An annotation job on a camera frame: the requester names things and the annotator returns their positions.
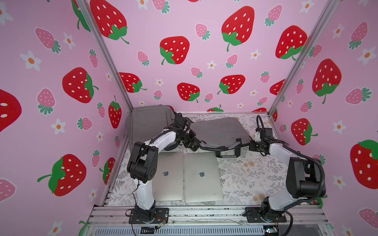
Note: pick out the dark grey laptop sleeve with handle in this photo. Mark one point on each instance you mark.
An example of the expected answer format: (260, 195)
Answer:
(224, 136)

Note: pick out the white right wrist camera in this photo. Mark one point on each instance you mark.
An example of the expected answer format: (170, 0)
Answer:
(258, 136)

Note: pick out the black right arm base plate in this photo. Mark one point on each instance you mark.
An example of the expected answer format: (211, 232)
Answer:
(259, 215)

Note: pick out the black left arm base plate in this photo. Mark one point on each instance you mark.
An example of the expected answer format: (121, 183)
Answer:
(153, 216)

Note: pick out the silver laptop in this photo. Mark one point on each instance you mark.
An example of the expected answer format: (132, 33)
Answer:
(202, 179)
(168, 182)

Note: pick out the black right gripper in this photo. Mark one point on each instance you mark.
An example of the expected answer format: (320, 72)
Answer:
(252, 145)

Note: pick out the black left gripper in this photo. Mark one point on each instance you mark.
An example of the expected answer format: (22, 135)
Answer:
(192, 138)

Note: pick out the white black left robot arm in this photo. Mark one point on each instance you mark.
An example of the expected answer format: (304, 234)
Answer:
(143, 163)

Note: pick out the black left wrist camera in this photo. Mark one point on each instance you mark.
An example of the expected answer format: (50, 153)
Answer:
(182, 122)

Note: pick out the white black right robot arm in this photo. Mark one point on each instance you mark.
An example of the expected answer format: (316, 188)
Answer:
(305, 178)

